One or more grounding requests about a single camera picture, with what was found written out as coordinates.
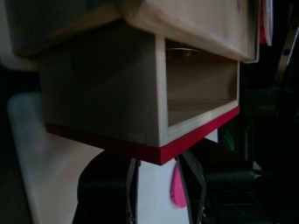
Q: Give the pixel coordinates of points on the round metal dough cutter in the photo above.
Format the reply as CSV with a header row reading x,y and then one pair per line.
x,y
183,53

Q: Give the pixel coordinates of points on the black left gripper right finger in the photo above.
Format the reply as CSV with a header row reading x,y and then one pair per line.
x,y
226,192

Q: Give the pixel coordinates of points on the wooden drawer with red front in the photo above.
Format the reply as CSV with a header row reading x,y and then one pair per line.
x,y
104,96

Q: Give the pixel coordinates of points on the pink dough disc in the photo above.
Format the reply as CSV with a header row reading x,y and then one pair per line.
x,y
177,189

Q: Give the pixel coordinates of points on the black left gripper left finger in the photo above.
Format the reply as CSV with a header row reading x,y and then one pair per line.
x,y
103,189

